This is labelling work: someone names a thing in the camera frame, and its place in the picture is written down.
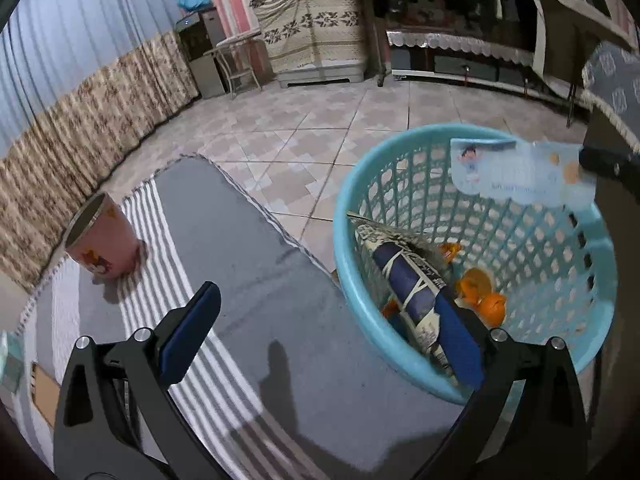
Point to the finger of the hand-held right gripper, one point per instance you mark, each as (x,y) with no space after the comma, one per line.
(612,167)

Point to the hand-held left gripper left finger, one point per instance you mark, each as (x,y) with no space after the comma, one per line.
(192,330)

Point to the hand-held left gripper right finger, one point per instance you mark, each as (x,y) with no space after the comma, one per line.
(460,345)

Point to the printed snack bag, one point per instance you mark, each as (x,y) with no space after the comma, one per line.
(400,270)

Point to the light blue tissue packet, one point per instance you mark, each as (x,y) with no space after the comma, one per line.
(515,170)

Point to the teal plastic basket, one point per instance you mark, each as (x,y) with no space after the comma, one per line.
(540,260)

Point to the grey striped mat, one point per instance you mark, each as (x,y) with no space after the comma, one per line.
(240,270)

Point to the blue-grey patterned cloth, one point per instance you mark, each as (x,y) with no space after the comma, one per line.
(615,80)

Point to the pink mug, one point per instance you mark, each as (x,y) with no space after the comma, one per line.
(105,245)

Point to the dark chair with cream trim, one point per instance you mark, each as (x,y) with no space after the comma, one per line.
(565,35)

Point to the brown cardboard piece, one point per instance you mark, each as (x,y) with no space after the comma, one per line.
(46,395)

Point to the small blue box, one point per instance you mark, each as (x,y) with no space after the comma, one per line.
(10,365)

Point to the low cabinet with lace cloth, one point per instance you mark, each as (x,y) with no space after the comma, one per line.
(450,60)

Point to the blue and floral curtain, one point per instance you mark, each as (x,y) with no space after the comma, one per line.
(75,85)

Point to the grey water dispenser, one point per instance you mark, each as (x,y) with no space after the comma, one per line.
(202,55)

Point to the small stool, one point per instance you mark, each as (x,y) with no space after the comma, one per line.
(235,42)

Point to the cloth-covered cabinet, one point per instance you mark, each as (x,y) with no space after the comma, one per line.
(315,30)

